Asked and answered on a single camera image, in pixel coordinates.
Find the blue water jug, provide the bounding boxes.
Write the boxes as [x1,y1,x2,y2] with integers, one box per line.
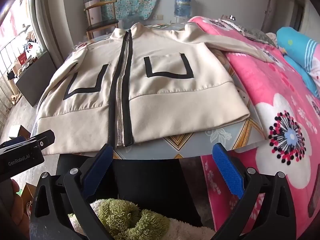
[174,0,191,18]

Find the wooden chair with black seat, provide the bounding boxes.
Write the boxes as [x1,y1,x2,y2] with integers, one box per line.
[84,0,119,40]

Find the metal balcony railing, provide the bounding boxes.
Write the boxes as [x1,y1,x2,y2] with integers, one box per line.
[1,25,30,126]

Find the white cylindrical box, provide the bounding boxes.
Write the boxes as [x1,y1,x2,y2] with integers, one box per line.
[84,0,102,25]

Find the black low cabinet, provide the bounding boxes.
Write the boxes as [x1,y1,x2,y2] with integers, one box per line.
[16,51,56,107]

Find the blue striped pillow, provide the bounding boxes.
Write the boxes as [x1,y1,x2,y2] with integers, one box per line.
[277,27,319,98]

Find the grey curtain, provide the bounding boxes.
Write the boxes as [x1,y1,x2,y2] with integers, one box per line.
[29,0,74,68]

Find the pink floral blanket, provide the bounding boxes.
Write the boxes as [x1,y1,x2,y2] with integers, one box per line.
[191,16,319,239]

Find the cream jacket with black trim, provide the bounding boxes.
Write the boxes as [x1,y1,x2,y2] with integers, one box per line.
[37,23,271,155]

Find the person's left hand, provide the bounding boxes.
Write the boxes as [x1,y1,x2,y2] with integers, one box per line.
[1,179,30,239]

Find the green fluffy plush garment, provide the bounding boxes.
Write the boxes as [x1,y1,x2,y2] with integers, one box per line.
[68,198,217,240]

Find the grey lace pillow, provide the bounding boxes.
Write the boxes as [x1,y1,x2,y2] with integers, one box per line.
[220,19,276,47]

